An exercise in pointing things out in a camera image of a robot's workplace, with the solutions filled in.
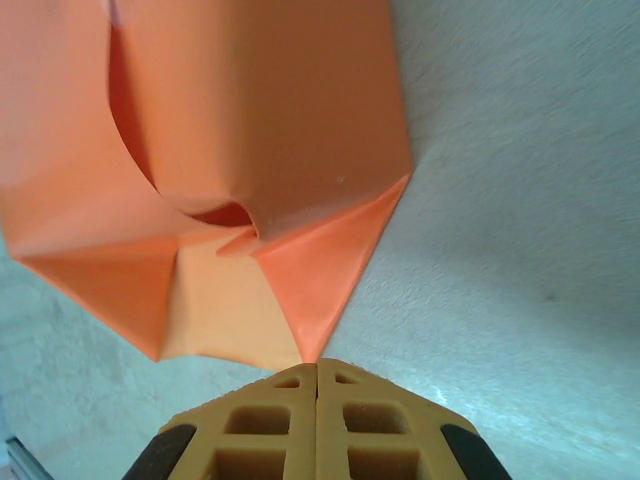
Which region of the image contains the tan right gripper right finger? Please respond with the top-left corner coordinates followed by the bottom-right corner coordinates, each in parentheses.
top-left (317, 357), bottom-right (507, 480)

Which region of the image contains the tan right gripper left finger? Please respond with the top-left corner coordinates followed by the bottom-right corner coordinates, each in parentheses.
top-left (124, 362), bottom-right (319, 480)

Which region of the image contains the aluminium rail frame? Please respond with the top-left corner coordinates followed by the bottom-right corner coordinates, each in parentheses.
top-left (3, 435), bottom-right (49, 480)

